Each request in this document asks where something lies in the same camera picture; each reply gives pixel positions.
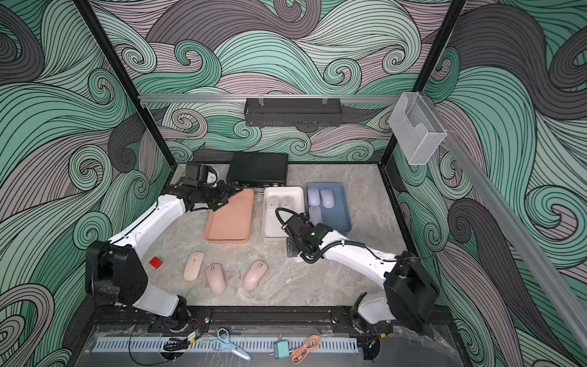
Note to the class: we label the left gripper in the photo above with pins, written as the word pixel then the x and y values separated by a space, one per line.
pixel 225 195

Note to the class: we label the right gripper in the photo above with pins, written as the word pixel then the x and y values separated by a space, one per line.
pixel 296 248

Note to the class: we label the purple mouse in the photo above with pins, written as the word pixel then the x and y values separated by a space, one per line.
pixel 315 214
pixel 313 196
pixel 327 198

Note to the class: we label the white mouse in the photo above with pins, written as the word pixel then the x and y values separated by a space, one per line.
pixel 287 202
pixel 273 202

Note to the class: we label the pink mouse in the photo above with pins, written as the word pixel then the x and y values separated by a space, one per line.
pixel 216 279
pixel 193 266
pixel 254 275

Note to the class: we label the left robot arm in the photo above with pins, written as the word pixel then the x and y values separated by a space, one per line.
pixel 114 269

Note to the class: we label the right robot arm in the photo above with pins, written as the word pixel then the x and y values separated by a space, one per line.
pixel 408 291

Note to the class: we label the pink storage tray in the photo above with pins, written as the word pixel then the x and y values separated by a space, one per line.
pixel 232 223

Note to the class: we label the blue storage tray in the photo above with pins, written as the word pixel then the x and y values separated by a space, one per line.
pixel 338 218

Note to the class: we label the white storage tray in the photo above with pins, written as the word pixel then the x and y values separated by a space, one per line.
pixel 271 226

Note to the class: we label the black case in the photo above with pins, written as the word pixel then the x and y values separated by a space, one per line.
pixel 258 169

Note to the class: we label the red block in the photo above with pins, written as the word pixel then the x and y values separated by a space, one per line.
pixel 156 262

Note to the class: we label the teal plug adapter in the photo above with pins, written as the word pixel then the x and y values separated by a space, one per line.
pixel 281 349

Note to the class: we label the blue scissors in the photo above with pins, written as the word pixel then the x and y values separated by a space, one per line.
pixel 224 342

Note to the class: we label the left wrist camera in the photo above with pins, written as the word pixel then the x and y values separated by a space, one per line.
pixel 199 175

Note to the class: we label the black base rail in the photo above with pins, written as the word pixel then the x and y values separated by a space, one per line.
pixel 339 319

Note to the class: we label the black wall shelf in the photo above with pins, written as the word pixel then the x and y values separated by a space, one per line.
pixel 293 112

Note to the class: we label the clear wall holder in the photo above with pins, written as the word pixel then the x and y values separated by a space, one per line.
pixel 417 126

